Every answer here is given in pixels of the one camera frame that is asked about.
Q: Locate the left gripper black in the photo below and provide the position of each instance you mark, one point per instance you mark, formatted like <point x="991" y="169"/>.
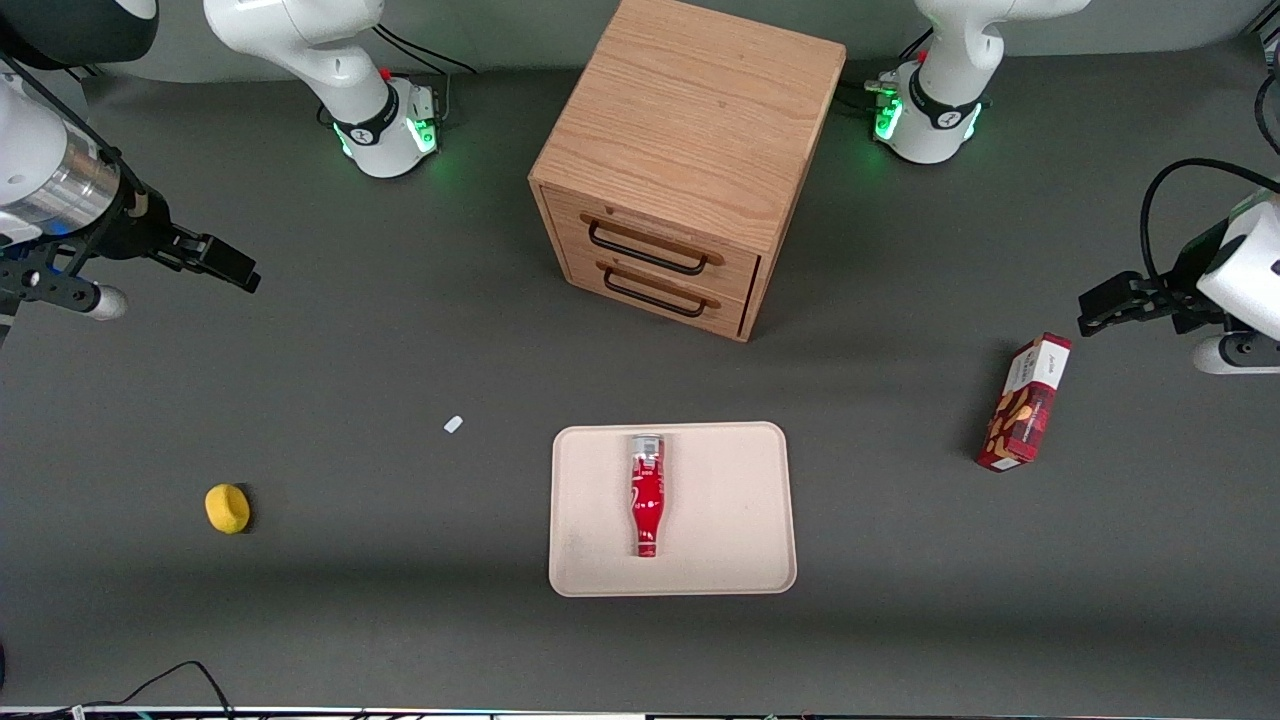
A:
<point x="1183" y="266"/>

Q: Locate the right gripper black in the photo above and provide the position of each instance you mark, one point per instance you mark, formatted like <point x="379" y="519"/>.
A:
<point x="130" y="230"/>

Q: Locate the red coke bottle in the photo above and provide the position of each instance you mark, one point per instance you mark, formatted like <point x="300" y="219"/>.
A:
<point x="647" y="495"/>

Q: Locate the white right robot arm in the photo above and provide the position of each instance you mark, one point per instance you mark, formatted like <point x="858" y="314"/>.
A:
<point x="350" y="70"/>

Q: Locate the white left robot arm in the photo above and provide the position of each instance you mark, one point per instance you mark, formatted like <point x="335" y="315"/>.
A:
<point x="940" y="110"/>

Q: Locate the beige plastic tray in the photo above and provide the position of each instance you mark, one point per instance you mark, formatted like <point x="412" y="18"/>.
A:
<point x="730" y="520"/>

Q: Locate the red plaid shortbread box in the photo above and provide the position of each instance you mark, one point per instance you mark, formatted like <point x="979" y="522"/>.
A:
<point x="1020" y="420"/>

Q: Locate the yellow round sponge toy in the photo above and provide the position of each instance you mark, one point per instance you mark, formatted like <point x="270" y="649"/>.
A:
<point x="227" y="508"/>

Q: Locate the wooden drawer cabinet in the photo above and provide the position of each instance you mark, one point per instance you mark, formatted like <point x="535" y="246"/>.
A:
<point x="690" y="110"/>

